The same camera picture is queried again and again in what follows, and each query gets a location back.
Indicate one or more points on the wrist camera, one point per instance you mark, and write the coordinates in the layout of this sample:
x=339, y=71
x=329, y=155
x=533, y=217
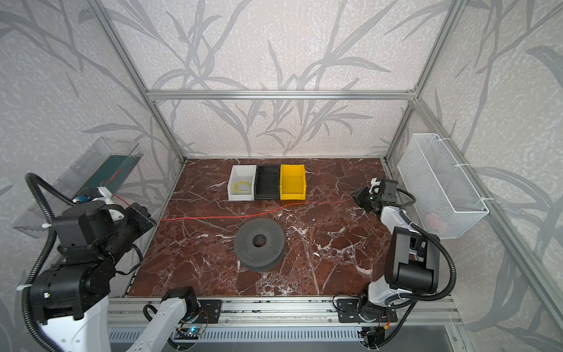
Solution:
x=100, y=194
x=383, y=187

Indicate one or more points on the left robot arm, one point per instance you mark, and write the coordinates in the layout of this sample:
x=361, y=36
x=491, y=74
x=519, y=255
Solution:
x=64, y=300

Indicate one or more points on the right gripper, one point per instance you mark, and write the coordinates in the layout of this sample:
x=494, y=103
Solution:
x=365, y=199

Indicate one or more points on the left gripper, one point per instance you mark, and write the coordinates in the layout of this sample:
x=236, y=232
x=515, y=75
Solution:
x=144, y=218

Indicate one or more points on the yellow plastic bin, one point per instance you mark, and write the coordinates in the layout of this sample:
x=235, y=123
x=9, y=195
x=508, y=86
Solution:
x=292, y=182

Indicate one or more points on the white wire basket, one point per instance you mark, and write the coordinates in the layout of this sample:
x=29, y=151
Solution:
x=447, y=202

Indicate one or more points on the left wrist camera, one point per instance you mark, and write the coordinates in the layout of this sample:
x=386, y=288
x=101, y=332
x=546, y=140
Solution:
x=100, y=194

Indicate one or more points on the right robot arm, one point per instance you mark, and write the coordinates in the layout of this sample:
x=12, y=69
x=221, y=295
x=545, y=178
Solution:
x=418, y=268

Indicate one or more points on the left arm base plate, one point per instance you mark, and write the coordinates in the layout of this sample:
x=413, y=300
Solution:
x=210, y=311

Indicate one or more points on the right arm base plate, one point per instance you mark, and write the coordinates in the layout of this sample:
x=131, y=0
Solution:
x=351, y=311

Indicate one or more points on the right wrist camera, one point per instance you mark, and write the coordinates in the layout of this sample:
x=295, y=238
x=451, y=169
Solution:
x=383, y=187

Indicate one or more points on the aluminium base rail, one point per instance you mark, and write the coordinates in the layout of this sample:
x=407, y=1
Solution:
x=279, y=311

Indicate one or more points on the clear wall tray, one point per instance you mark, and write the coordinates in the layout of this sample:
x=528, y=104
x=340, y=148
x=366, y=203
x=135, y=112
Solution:
x=107, y=161

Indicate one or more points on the grey perforated spool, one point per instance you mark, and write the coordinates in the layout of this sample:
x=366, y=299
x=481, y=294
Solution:
x=260, y=245

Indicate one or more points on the white plastic bin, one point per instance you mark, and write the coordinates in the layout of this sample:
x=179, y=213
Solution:
x=240, y=187

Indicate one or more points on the black plastic bin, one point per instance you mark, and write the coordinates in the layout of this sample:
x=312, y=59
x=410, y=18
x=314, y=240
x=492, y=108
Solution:
x=267, y=182

